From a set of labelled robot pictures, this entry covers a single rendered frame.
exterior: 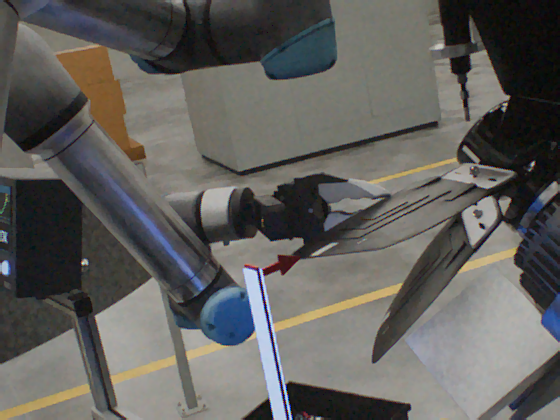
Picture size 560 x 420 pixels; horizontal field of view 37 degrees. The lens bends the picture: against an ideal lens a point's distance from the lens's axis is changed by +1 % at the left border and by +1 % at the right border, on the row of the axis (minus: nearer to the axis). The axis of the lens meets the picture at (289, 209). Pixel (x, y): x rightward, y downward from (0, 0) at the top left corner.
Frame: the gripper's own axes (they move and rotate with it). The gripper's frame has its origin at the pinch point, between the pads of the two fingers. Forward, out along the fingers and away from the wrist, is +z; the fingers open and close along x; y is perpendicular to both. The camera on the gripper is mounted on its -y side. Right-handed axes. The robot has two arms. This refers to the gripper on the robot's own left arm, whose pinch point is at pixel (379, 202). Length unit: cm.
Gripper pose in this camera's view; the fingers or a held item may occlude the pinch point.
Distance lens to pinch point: 107.1
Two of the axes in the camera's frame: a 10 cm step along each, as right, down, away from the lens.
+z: 9.4, -0.9, -3.2
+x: 1.5, 9.8, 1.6
